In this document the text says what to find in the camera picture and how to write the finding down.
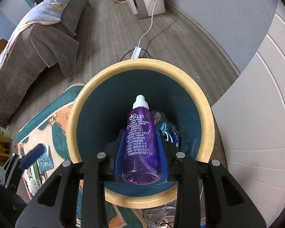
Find grey crumpled cloth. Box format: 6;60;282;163
142;201;178;228

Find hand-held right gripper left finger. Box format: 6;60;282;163
15;128;130;228

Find bed with grey blanket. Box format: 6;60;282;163
0;0;91;121

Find black cable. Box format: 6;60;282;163
120;27;168;61

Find teal and orange printed mat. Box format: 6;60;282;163
17;83;157;228

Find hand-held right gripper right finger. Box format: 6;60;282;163
154;129;268;228

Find green white box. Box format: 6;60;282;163
26;165;43;190

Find blue packaging bag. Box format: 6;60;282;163
167;131;182;150

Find white storage bag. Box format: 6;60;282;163
0;125;12;137

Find white power cable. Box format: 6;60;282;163
138;0;162;49

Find light blue bag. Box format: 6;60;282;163
155;121;174;145

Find teal box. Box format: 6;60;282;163
37;145;54;171

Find wooden nightstand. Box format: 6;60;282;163
0;123;17;164

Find white power strip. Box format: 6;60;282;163
131;46;141;60

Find teal bucket with yellow rim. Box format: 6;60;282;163
67;57;215;210

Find purple plastic bottle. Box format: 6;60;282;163
122;95;162;184

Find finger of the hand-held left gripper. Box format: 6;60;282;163
0;158;23;190
5;143;45;171

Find white wardrobe door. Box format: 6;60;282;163
211;0;285;219

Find light blue printed duvet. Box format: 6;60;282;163
0;0;74;100

